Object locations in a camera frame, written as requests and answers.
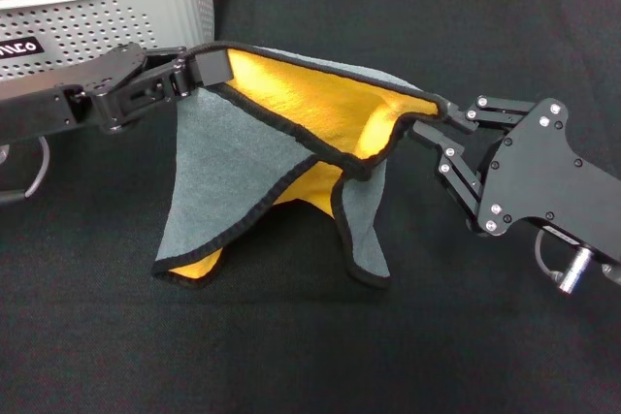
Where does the yellow and grey towel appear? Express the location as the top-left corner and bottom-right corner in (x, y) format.
(150, 40), (450, 292)

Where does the grey right gripper cable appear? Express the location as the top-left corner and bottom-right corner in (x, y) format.
(533, 229), (592, 295)

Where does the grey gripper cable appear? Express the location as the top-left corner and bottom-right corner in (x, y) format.
(533, 229), (592, 295)
(0, 135), (51, 207)

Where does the black tablecloth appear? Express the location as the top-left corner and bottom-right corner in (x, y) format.
(0, 0), (621, 414)

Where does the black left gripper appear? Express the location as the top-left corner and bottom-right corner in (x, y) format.
(0, 42), (190, 144)

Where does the grey left gripper cable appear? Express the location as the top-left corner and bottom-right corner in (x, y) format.
(0, 135), (51, 207)

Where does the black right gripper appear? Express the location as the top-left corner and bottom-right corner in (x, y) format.
(409, 94), (621, 261)

